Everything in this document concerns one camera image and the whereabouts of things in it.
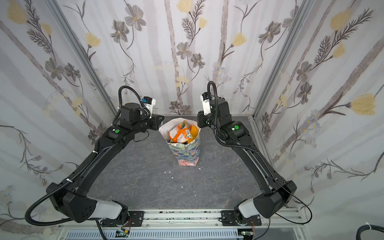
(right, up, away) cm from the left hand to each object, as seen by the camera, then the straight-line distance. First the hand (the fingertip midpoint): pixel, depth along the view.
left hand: (165, 116), depth 72 cm
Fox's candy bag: (+14, -8, +11) cm, 20 cm away
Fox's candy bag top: (+7, -9, +6) cm, 13 cm away
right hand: (+19, +2, -5) cm, 19 cm away
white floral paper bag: (+10, -20, +8) cm, 24 cm away
